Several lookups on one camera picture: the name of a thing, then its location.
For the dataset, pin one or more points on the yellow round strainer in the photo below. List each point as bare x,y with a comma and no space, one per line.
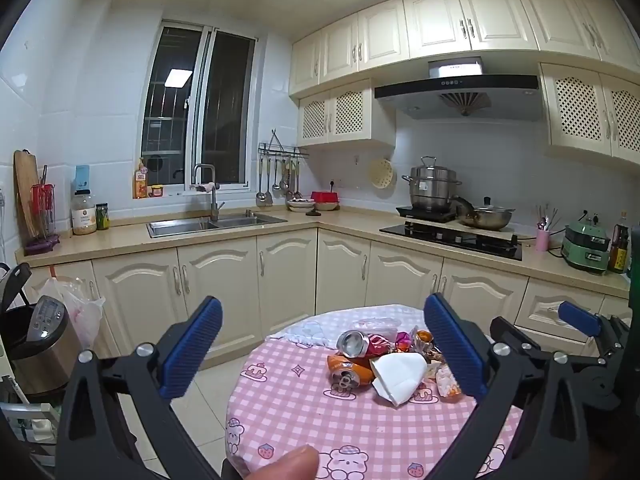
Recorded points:
382,174

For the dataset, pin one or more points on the white-label glass jar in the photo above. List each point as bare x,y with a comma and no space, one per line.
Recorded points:
84,215

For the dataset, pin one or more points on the silver rice cooker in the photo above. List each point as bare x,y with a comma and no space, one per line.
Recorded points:
42,345

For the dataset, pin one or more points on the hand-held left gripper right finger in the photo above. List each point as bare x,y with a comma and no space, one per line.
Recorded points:
457,345

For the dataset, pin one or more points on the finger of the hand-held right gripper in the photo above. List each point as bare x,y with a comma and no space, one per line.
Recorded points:
515,335
579,317

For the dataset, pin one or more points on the small yellow jar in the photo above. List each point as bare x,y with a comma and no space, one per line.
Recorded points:
157,191

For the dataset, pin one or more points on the orange dish soap bottle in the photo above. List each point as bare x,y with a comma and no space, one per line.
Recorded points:
141,182

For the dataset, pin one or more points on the stainless steel sink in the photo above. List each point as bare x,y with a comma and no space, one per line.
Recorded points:
185,226

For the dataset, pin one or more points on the row of cream upper cabinets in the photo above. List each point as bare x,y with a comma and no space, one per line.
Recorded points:
435,20

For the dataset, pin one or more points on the black range hood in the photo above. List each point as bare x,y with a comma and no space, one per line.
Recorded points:
460,87

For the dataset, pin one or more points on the pink utensil cup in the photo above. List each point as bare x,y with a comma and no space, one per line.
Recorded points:
543,241

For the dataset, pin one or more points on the white plate with food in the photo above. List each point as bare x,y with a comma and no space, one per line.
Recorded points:
300,205

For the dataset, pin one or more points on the crushed silver can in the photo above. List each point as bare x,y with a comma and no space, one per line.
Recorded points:
351,344

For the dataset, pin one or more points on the grey metal shelf rack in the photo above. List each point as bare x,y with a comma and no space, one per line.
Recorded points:
30,425

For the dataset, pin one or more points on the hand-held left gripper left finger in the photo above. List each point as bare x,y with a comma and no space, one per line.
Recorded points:
192,345

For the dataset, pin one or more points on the brown sauce bottle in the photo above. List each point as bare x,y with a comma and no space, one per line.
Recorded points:
620,252

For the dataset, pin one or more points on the blue white box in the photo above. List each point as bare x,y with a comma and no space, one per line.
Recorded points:
82,177

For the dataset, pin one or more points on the stainless steamer pot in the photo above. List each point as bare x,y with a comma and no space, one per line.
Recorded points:
432,185

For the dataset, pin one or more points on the row of hanging metal utensils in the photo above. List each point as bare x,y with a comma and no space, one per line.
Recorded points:
261,199

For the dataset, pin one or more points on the white orange snack packet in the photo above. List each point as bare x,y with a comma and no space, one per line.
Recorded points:
446,381

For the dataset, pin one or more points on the steel kitchen faucet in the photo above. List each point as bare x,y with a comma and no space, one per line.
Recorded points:
214,200

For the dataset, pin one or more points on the white paper napkin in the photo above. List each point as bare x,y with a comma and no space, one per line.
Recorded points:
397,377

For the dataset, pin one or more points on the clear plastic bag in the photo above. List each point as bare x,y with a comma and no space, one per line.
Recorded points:
372,325

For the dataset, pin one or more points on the cream lattice-door wall cabinet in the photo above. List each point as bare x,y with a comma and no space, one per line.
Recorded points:
345,112
580,110

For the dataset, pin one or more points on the red bowl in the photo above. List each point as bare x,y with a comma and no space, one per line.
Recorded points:
325,199

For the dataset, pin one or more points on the steel wok with lid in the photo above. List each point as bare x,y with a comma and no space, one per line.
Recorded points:
487,216

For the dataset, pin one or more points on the orange foil wrapper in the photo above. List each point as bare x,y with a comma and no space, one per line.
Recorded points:
422,338

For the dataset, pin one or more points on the person's left hand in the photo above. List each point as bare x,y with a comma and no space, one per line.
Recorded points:
287,465

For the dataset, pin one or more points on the black induction cooker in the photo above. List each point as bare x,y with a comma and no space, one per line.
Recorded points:
425,213

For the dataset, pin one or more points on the crushed orange can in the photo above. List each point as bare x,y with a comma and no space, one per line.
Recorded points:
350,372

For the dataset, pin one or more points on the round table, pink tablecloth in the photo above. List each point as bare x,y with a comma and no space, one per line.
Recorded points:
310,425

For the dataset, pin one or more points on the beige kitchen countertop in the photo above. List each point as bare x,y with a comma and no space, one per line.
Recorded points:
350,222

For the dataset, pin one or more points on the black gas stove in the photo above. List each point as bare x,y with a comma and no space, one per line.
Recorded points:
450,242

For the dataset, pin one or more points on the pink rag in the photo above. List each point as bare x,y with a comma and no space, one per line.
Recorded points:
206,188

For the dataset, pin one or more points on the bundle of chopsticks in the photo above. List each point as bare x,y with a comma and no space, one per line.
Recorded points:
545,217

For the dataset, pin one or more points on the metal wall utensil rack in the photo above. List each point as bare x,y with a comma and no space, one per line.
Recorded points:
282,150

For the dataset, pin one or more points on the green electric cooker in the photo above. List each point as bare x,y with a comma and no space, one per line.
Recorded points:
585,247

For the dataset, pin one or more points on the wooden cutting board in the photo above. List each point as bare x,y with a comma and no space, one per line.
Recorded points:
25,190

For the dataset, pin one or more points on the small green jar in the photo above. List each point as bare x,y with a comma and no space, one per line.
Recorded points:
102,217

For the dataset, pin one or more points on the white plastic bag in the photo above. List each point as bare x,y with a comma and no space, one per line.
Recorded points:
82,310

